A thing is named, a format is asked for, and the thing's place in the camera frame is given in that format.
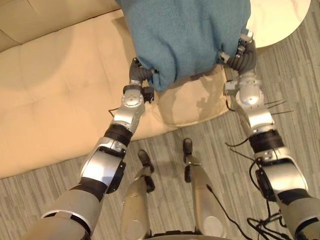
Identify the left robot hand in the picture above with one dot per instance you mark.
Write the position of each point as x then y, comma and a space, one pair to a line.
138, 71

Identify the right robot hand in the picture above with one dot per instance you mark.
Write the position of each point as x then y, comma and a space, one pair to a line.
243, 57

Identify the blue fleece cushion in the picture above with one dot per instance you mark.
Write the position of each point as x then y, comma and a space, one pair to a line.
185, 35

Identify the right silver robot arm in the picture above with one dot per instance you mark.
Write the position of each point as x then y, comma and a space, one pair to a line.
270, 155

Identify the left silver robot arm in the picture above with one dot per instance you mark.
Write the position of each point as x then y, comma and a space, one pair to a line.
97, 160

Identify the round white marble table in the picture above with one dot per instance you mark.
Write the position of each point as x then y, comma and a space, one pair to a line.
275, 20

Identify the cream leather sofa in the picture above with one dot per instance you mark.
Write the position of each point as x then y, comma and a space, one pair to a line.
75, 95

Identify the left silver robot leg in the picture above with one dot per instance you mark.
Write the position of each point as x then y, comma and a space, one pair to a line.
137, 200

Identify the silver robot leg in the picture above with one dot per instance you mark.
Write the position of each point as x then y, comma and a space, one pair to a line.
137, 200
200, 190

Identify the right silver robot leg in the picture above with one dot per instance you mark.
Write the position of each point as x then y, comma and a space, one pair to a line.
200, 190

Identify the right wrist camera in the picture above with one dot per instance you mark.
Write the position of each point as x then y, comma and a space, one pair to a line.
230, 87

